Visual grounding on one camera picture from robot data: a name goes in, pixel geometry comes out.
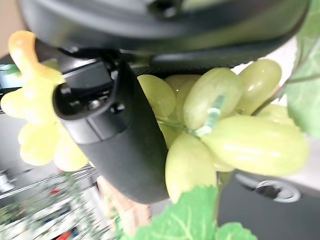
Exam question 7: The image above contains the green grape bunch with leaves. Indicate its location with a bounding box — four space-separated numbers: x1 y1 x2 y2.
0 0 320 240

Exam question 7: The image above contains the light wooden post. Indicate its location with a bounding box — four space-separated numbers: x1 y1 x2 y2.
96 174 153 240

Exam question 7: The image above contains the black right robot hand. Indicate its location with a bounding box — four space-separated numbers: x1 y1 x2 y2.
17 0 311 205

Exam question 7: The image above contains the silver round floor socket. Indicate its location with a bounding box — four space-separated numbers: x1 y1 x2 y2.
234 173 301 203

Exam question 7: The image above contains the blurred metal shelf rack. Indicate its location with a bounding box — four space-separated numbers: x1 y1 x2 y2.
0 164 121 240

